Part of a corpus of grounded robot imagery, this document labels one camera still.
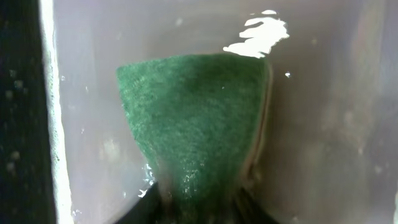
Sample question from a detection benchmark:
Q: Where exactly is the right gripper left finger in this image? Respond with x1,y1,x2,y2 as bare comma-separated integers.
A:
115,182,162,224

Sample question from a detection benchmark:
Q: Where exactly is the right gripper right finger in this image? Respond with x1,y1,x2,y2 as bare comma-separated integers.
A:
233,188,279,224

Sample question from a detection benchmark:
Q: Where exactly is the green scrubbing sponge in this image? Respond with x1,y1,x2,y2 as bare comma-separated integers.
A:
116,54,271,218

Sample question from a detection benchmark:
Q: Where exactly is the black water tray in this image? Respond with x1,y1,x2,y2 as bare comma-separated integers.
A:
1,1,397,223

